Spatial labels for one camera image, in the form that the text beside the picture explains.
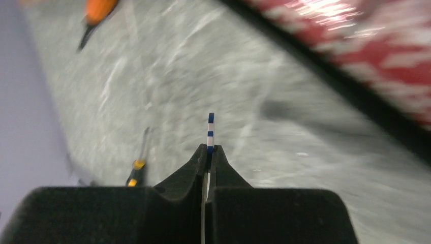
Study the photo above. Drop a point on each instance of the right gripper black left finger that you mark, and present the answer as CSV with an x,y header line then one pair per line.
x,y
169,212

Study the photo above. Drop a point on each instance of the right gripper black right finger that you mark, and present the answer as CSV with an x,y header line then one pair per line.
x,y
236,212

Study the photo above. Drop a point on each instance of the black poker chip case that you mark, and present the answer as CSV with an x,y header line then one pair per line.
x,y
375,53

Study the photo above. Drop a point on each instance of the yellow black handle screwdriver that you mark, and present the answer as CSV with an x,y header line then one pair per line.
x,y
138,172

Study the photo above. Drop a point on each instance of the orange handle screwdriver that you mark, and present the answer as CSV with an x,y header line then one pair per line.
x,y
96,11

